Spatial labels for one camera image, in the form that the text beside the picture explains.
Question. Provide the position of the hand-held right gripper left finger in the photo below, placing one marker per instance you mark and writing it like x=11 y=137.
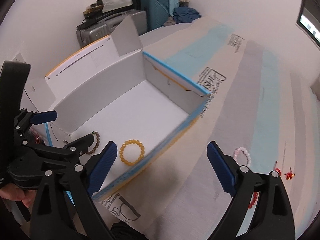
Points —
x=105 y=165

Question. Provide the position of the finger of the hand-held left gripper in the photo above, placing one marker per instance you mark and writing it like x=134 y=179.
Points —
x=46 y=117
x=80 y=143

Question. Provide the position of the small brown gadgets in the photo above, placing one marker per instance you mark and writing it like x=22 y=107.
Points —
x=93 y=6

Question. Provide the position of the light blue cloth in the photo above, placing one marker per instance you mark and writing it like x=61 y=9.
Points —
x=173 y=1

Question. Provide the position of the striped printed bedsheet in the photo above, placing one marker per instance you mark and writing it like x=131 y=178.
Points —
x=225 y=117

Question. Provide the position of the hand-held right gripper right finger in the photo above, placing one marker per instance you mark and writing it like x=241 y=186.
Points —
x=222 y=170

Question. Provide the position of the window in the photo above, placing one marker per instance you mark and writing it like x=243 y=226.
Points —
x=310 y=22

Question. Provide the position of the grey suitcase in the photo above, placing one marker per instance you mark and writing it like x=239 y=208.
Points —
x=100 y=28

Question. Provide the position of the person's left hand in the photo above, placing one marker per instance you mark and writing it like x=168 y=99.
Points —
x=15 y=195

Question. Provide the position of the pile of blue clothes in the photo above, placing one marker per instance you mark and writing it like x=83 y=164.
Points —
x=186 y=13

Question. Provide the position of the black flat object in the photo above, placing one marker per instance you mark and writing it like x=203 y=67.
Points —
x=105 y=15

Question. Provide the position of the teal suitcase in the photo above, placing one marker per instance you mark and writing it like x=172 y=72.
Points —
x=156 y=7

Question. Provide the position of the white yellow cardboard box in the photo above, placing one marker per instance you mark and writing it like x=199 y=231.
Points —
x=140 y=105

